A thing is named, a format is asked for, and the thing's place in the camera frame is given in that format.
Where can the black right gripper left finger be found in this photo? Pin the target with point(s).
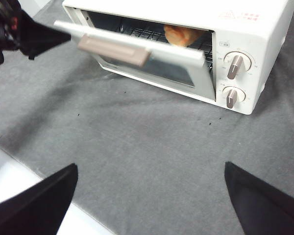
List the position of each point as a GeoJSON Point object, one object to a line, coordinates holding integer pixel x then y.
{"type": "Point", "coordinates": [34, 210]}

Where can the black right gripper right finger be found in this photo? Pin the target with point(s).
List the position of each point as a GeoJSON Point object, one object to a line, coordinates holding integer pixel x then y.
{"type": "Point", "coordinates": [267, 210]}

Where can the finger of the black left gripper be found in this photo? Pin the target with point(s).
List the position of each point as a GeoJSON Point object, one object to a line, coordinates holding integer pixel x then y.
{"type": "Point", "coordinates": [39, 36]}

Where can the golden brown bread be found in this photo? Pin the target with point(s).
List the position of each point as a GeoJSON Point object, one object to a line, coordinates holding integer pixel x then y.
{"type": "Point", "coordinates": [181, 36]}

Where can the cream beige oven knob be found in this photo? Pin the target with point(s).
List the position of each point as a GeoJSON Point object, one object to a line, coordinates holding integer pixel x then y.
{"type": "Point", "coordinates": [236, 66]}
{"type": "Point", "coordinates": [232, 96]}

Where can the cream white toaster oven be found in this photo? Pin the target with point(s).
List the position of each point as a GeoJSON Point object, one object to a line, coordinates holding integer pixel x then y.
{"type": "Point", "coordinates": [235, 29]}

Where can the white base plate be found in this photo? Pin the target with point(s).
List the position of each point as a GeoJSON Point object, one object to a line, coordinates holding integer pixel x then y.
{"type": "Point", "coordinates": [9, 171]}

